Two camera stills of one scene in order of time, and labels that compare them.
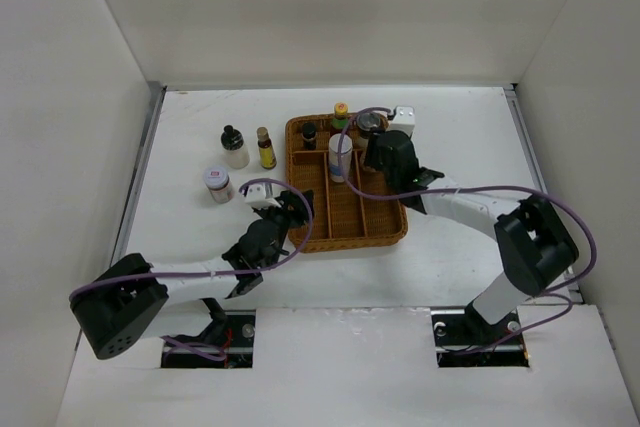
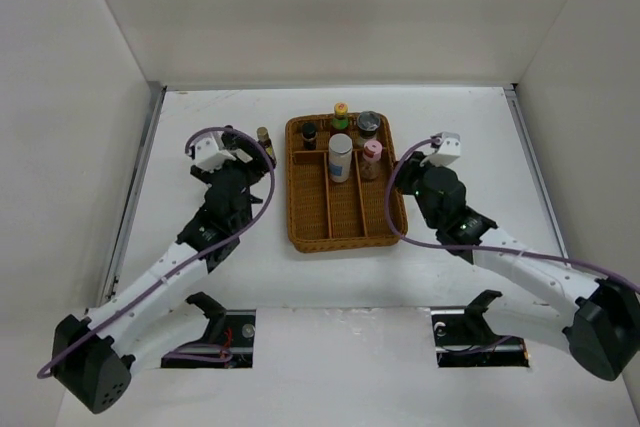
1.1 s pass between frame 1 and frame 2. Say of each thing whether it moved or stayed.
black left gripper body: moved
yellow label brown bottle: stayed
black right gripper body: moved
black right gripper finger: moved
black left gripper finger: moved
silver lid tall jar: stayed
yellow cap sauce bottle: stayed
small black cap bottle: stayed
